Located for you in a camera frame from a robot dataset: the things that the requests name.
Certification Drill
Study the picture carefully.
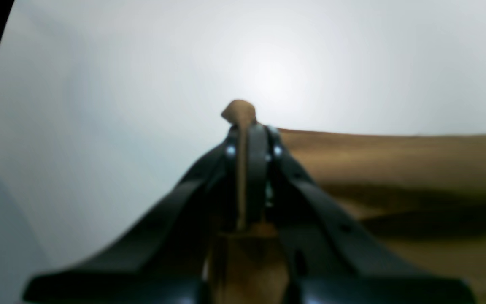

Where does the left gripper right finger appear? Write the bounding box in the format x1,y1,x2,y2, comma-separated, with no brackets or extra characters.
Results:
247,124,475,304

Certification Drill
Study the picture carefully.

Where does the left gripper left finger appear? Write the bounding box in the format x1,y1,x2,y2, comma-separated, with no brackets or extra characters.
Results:
22,127,239,304

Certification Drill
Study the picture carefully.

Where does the brown t-shirt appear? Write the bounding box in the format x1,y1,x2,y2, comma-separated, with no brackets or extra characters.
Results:
208,99,486,304

